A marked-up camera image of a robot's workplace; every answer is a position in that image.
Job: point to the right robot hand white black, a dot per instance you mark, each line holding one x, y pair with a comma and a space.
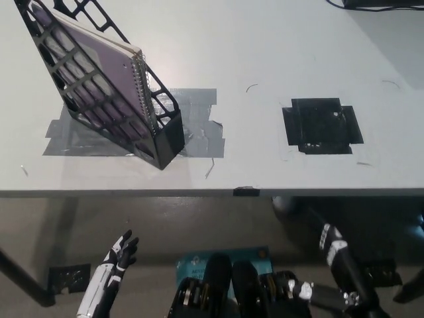
334, 248

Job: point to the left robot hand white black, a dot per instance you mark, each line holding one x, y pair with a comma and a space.
109, 271

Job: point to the purple spiral notebook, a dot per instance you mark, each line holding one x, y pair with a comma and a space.
109, 63

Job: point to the black floor tape patch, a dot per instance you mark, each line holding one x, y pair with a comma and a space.
384, 273
69, 278

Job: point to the teal cardboard router box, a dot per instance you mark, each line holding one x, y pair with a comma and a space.
192, 265

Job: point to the black chair leg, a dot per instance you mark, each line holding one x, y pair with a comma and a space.
410, 288

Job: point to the black metal table leg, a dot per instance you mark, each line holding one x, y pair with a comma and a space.
23, 278

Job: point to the small black tape strip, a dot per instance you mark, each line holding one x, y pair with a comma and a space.
245, 191

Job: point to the black tape square patch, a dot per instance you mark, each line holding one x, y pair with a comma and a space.
319, 127

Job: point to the black lattice magazine file holder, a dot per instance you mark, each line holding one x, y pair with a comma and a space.
169, 139

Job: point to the grey duct tape patch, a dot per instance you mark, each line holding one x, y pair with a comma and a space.
202, 132

